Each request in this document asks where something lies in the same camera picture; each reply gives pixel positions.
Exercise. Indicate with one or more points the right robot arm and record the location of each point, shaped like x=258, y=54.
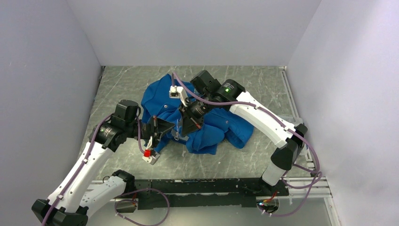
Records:
x=234, y=98

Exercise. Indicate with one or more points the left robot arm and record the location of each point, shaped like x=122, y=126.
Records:
x=71, y=204

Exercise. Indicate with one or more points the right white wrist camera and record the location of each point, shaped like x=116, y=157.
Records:
x=178, y=92

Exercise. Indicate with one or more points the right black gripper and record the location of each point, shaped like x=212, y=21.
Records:
x=190, y=122

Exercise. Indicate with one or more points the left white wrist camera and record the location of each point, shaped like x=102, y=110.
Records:
x=150, y=156

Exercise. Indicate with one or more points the blue zip jacket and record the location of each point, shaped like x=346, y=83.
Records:
x=219, y=124

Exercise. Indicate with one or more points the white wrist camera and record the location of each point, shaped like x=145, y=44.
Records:
x=178, y=92
x=150, y=156

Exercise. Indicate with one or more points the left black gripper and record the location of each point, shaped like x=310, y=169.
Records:
x=157, y=126

